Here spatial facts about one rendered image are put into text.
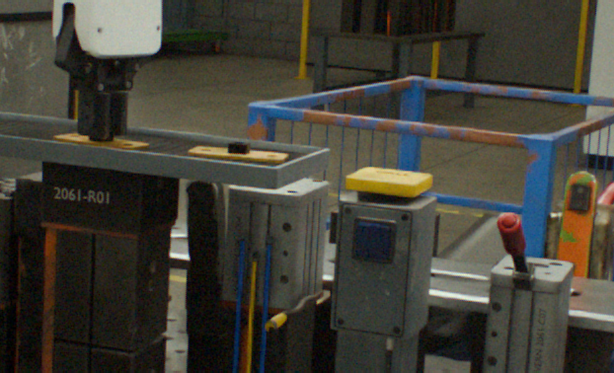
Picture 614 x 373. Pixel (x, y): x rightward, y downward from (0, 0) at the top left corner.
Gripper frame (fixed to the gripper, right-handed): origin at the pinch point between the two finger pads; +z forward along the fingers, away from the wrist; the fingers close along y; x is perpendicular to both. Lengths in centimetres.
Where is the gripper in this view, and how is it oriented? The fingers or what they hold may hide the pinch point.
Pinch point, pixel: (103, 112)
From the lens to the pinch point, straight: 120.9
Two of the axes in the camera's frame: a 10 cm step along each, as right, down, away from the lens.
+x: -8.6, -1.4, 4.9
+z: -0.6, 9.8, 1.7
